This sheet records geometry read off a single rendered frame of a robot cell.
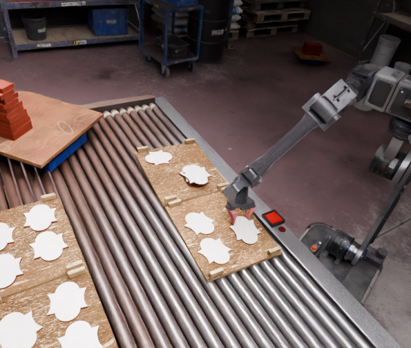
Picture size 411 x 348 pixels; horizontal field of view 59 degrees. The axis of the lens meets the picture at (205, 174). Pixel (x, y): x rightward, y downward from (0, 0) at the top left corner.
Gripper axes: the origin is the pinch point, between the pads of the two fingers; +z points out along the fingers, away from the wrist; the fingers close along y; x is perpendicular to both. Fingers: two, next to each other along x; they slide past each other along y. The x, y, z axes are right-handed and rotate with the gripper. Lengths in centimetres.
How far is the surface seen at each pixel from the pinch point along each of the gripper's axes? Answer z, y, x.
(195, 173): -9.4, -5.5, 32.3
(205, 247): 4.0, -19.5, -5.9
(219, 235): 3.6, -10.8, -1.4
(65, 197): -6, -65, 42
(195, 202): -2.0, -12.3, 18.7
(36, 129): -29, -70, 76
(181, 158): -11, -5, 50
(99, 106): -28, -33, 107
